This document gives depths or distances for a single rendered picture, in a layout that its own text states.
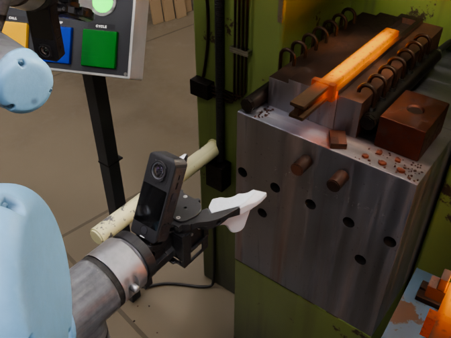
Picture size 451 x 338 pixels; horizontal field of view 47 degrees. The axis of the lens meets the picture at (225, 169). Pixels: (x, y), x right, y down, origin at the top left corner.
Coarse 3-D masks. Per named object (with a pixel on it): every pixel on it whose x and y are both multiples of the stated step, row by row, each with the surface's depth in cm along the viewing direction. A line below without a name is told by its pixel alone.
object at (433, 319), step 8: (448, 288) 61; (448, 296) 60; (448, 304) 59; (432, 312) 57; (440, 312) 58; (448, 312) 58; (432, 320) 57; (440, 320) 56; (448, 320) 57; (424, 328) 58; (432, 328) 55; (440, 328) 55; (448, 328) 55; (424, 336) 59; (432, 336) 55; (440, 336) 55; (448, 336) 55
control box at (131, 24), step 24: (120, 0) 105; (144, 0) 109; (72, 24) 107; (96, 24) 106; (120, 24) 105; (144, 24) 111; (72, 48) 108; (120, 48) 106; (144, 48) 113; (72, 72) 109; (96, 72) 108; (120, 72) 107
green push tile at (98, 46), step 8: (88, 32) 106; (96, 32) 106; (104, 32) 106; (112, 32) 105; (88, 40) 106; (96, 40) 106; (104, 40) 106; (112, 40) 105; (88, 48) 107; (96, 48) 106; (104, 48) 106; (112, 48) 106; (88, 56) 107; (96, 56) 107; (104, 56) 106; (112, 56) 106; (88, 64) 107; (96, 64) 107; (104, 64) 106; (112, 64) 106
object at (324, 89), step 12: (384, 36) 111; (396, 36) 114; (360, 48) 107; (372, 48) 107; (348, 60) 103; (360, 60) 103; (336, 72) 99; (348, 72) 99; (312, 84) 94; (324, 84) 94; (336, 84) 94; (300, 96) 91; (312, 96) 91; (324, 96) 96; (300, 108) 89; (312, 108) 92; (300, 120) 90
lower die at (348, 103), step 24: (360, 24) 123; (384, 24) 121; (312, 48) 113; (336, 48) 111; (384, 48) 109; (432, 48) 119; (288, 72) 105; (312, 72) 102; (360, 72) 101; (384, 72) 102; (288, 96) 103; (336, 96) 96; (360, 96) 95; (312, 120) 102; (336, 120) 98
